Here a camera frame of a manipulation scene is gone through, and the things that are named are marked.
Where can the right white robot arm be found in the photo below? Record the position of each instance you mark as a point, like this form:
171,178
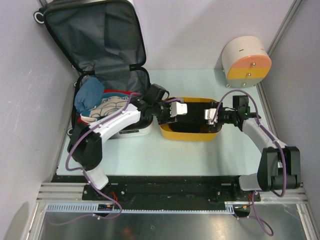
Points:
279,167

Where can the space print kids suitcase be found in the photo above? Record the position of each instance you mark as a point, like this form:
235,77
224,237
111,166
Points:
100,38

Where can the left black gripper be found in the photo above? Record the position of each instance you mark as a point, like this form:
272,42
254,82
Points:
167,119

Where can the red item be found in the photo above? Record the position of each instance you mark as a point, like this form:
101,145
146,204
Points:
79,120

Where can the yellow plastic basket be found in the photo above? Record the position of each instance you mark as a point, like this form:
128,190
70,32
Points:
192,137

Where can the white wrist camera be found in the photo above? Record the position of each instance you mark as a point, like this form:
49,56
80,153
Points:
177,109
211,116

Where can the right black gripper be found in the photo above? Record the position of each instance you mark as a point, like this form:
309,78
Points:
218,121

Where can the white slotted cable duct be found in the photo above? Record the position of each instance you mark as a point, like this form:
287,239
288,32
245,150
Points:
104,208

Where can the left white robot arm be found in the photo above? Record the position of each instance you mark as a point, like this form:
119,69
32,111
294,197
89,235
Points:
85,149

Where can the round pastel drawer box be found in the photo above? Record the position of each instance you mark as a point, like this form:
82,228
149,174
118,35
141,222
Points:
245,62

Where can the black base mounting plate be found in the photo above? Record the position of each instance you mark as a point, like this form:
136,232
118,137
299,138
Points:
168,192

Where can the black garment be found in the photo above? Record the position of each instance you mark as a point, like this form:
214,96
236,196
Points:
194,121

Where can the blue cloth item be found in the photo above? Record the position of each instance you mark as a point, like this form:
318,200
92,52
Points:
89,95

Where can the cream and teal knit sweater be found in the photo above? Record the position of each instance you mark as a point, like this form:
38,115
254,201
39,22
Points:
110,103

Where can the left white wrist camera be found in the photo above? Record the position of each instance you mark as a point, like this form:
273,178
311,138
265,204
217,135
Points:
177,109

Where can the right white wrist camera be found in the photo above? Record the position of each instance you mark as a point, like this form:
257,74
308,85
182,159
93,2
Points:
211,116

